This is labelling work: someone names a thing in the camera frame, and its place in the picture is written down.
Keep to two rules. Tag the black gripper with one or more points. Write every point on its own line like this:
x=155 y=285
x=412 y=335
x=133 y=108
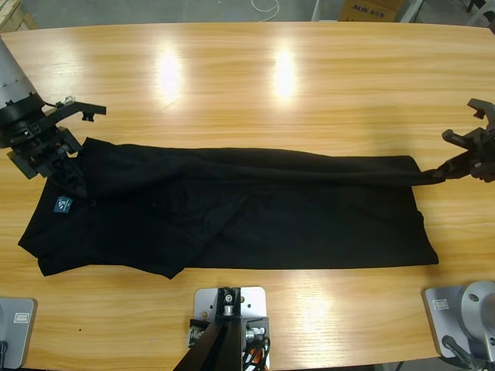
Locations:
x=35 y=135
x=485 y=154

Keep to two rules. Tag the black polo shirt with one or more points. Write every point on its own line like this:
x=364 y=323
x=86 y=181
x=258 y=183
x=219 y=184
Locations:
x=232 y=212

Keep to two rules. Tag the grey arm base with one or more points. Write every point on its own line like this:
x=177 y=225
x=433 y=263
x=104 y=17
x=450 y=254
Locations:
x=464 y=320
x=17 y=332

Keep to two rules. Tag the white furniture leg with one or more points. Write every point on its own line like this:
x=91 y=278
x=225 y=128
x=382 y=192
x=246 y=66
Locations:
x=410 y=11

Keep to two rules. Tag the wooden crate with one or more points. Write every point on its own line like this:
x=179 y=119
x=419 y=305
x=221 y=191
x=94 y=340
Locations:
x=13 y=15

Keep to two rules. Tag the brown cardboard box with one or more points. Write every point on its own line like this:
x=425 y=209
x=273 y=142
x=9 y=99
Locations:
x=371 y=9

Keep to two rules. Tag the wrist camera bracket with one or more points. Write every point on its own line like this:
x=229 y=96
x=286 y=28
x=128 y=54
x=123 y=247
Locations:
x=77 y=110
x=481 y=112

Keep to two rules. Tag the white upright post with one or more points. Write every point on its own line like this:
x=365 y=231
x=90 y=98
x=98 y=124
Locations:
x=316 y=9

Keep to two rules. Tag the dark camera post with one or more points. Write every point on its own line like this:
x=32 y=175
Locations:
x=220 y=340

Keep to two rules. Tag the white mount block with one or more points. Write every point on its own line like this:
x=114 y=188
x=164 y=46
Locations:
x=253 y=305

